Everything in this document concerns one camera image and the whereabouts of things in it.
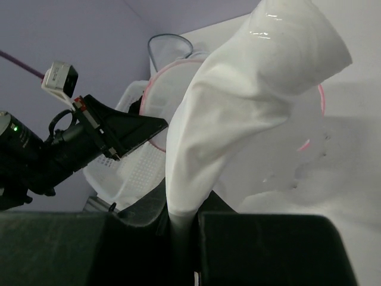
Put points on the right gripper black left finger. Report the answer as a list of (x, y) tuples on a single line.
[(87, 248)]

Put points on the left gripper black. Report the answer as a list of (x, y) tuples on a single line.
[(97, 129)]

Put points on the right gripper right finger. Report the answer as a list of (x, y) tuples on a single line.
[(269, 249)]

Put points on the pink trimmed mesh laundry bag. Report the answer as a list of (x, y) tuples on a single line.
[(166, 89)]

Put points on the white bra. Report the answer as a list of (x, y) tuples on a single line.
[(244, 87)]

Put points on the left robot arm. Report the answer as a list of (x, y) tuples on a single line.
[(29, 163)]

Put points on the grey trimmed mesh laundry bag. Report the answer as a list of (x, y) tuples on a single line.
[(166, 48)]

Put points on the white plastic basket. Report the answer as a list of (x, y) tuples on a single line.
[(125, 181)]

